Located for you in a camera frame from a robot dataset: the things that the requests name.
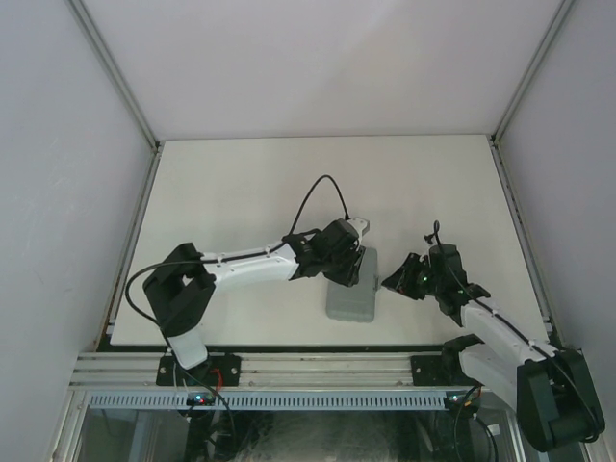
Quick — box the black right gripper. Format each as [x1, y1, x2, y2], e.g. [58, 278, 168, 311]
[381, 252, 443, 300]

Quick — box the grey plastic tool case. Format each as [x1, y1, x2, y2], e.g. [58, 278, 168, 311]
[325, 247, 379, 323]

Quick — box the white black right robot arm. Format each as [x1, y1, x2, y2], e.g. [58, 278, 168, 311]
[381, 244, 605, 452]

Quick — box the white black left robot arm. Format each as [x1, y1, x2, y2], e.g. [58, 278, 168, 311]
[142, 218, 370, 385]

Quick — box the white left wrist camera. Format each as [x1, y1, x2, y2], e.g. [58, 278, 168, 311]
[346, 218, 370, 241]

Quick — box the black left camera cable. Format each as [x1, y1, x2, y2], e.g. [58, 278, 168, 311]
[125, 175, 350, 333]

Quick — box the black camera cable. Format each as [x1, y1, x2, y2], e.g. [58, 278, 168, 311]
[125, 175, 350, 333]
[423, 219, 607, 444]

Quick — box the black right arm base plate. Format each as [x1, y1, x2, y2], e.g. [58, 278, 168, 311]
[410, 355, 478, 387]

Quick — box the right aluminium frame post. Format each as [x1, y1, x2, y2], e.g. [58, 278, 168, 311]
[490, 0, 578, 143]

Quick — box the aluminium frame post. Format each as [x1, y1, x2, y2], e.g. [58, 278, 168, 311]
[64, 0, 163, 150]
[490, 0, 578, 143]

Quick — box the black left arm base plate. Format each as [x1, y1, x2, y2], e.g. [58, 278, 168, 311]
[156, 354, 242, 388]

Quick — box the black right camera cable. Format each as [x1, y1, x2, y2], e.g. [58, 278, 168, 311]
[423, 219, 607, 444]

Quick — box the aluminium front rail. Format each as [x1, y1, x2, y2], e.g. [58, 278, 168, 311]
[66, 349, 594, 391]

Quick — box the grey slotted cable duct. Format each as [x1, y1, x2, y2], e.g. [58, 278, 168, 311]
[88, 390, 448, 411]

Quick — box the left aluminium frame post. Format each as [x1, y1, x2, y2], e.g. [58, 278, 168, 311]
[64, 0, 163, 150]

